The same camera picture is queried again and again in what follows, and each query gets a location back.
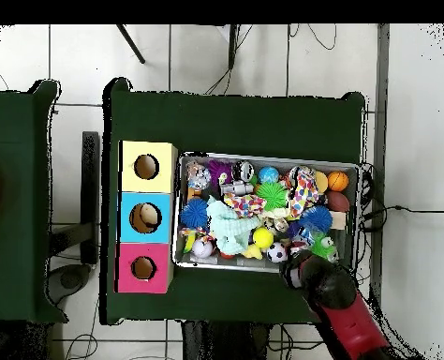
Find white cloth with colourful dots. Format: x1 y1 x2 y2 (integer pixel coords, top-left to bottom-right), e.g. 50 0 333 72
223 166 322 220

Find clear plastic packet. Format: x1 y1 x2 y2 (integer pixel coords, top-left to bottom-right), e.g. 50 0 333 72
185 160 213 190

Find crushed clear plastic bottle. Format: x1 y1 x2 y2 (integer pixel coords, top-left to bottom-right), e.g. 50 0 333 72
294 230 317 256

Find wooden box with three holes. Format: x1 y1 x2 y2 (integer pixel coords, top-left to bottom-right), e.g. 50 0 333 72
114 140 179 294

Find silver plastic toy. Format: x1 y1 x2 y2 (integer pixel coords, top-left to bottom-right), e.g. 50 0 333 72
221 179 255 196

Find mint green cloth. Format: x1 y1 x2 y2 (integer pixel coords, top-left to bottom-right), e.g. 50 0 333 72
206 194 262 255

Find purple spiky toy with eyes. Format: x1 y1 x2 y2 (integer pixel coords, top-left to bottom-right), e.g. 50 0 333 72
206 159 235 187

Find blue spiky rubber ball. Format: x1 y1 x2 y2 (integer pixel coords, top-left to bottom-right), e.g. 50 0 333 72
179 197 211 229

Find green spiky rubber ball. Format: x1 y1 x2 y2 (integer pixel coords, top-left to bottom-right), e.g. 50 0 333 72
255 181 289 211

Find white baseball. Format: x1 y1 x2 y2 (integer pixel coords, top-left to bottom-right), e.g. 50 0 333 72
191 238 214 259

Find dark green table cloth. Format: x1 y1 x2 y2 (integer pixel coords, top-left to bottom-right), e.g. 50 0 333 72
99 77 367 326
0 79 68 325

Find green spiky toy with eyes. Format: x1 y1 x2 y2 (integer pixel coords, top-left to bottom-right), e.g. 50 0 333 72
310 232 339 262

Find brown mini football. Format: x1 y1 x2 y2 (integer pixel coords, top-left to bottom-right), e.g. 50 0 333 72
325 190 351 213

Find orange mini basketball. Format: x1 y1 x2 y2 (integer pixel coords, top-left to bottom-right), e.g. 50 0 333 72
327 171 351 193

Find black upright panel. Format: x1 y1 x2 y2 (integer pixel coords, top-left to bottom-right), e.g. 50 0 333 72
81 130 101 265

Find black tripod leg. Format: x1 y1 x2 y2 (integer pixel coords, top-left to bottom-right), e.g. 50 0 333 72
227 23 241 70
115 23 147 65

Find grey round stand base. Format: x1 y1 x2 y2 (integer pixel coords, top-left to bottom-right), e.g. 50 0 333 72
46 263 93 306

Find shallow wire mesh bin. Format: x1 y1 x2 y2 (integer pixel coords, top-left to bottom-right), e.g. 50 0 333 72
171 150 361 278

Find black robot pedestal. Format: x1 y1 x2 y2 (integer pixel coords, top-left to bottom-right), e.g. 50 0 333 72
182 320 272 360

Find black cable bundle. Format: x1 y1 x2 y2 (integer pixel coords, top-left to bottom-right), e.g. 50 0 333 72
358 162 444 233

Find grey floor cable cover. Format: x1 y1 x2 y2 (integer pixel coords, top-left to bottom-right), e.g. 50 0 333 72
369 23 391 297

